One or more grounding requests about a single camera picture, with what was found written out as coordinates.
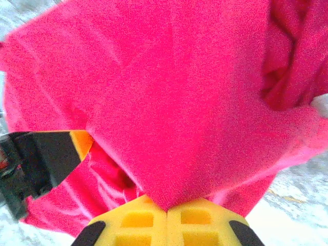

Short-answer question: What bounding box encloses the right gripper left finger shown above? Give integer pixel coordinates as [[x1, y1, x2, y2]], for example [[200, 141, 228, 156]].
[[71, 196, 167, 246]]

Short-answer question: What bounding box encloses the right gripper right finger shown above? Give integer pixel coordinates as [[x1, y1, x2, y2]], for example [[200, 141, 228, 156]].
[[166, 197, 264, 246]]

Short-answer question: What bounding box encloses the red t-shirt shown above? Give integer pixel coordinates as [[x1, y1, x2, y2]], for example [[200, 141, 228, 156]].
[[0, 0, 328, 238]]

